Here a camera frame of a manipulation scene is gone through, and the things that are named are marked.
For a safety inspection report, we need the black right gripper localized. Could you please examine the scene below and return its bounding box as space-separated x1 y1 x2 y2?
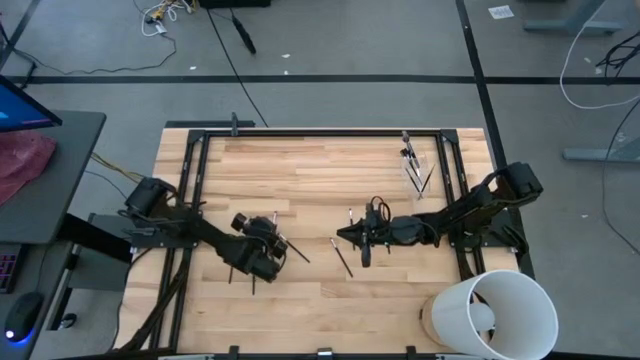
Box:
337 202 427 268

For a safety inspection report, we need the clear acrylic organizer box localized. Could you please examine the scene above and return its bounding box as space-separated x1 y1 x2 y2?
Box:
399 147 431 202

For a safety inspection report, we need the white cylindrical bucket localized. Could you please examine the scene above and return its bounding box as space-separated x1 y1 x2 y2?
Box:
421 269 560 360

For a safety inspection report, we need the black stick-shaped floor object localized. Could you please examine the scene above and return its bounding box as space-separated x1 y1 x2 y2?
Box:
230 13 258 56

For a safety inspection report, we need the black side desk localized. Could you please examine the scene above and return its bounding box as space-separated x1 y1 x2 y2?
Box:
0 110 108 246

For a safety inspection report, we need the pink cloth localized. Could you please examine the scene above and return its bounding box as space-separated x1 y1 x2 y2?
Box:
0 130 59 207

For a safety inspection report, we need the black computer mouse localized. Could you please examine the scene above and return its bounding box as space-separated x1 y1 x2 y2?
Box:
3 291 45 345

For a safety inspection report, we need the grey desk foot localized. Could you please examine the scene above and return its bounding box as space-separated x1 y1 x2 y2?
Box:
523 0 625 36
562 124 640 164

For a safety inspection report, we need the black keyboard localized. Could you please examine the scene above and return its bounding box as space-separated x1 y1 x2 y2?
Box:
0 243 25 295

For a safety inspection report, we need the white paper label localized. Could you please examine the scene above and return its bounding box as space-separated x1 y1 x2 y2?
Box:
488 4 516 21

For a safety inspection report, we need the computer monitor blue screen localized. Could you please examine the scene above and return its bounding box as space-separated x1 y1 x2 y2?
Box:
0 74 64 134

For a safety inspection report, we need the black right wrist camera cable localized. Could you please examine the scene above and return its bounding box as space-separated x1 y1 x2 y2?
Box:
369 196 392 224

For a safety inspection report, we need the black metal table frame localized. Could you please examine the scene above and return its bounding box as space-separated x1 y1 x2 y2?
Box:
113 127 536 360

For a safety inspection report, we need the black cable bundle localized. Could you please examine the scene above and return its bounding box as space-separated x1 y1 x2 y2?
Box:
117 244 194 352

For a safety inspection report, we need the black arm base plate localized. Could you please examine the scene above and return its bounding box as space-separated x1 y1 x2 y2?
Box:
447 207 517 250
88 212 200 250

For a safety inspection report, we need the long black floor cable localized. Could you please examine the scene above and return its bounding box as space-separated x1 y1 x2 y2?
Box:
206 7 270 129

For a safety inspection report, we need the white and yellow cable bundle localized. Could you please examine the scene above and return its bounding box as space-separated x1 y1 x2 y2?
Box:
132 0 197 39

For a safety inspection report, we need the white floor cable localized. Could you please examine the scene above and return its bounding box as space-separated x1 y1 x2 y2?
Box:
558 0 640 111

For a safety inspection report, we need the black floor cable tangle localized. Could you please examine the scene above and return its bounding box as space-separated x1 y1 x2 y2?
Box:
594 29 640 86

